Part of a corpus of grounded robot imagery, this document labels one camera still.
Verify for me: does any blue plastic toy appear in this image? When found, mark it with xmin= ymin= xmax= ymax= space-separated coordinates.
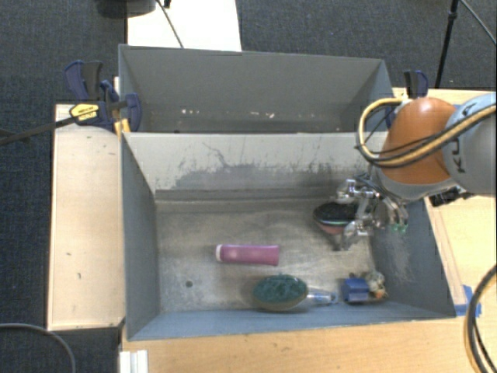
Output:
xmin=341 ymin=277 xmax=372 ymax=306

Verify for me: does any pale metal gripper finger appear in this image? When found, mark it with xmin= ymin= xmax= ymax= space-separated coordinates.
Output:
xmin=335 ymin=180 xmax=358 ymax=205
xmin=340 ymin=220 xmax=370 ymax=251

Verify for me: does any black and red round bowl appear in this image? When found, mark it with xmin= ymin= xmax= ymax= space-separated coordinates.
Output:
xmin=312 ymin=201 xmax=360 ymax=236

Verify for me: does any small beige toy figure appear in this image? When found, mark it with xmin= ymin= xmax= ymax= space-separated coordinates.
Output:
xmin=364 ymin=270 xmax=390 ymax=301

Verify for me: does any black cylinder on white bracket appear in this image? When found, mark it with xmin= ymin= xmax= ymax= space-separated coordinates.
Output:
xmin=429 ymin=186 xmax=474 ymax=208

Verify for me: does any pale wood board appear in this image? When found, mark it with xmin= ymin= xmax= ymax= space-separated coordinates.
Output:
xmin=46 ymin=103 xmax=127 ymax=332

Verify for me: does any pink plastic bottle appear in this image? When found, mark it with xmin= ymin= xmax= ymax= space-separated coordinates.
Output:
xmin=215 ymin=243 xmax=280 ymax=267

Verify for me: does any green scrub brush clear handle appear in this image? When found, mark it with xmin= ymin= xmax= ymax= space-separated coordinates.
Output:
xmin=251 ymin=274 xmax=338 ymax=312

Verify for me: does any grey metal bin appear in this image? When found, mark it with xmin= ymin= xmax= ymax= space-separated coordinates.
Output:
xmin=117 ymin=44 xmax=457 ymax=342

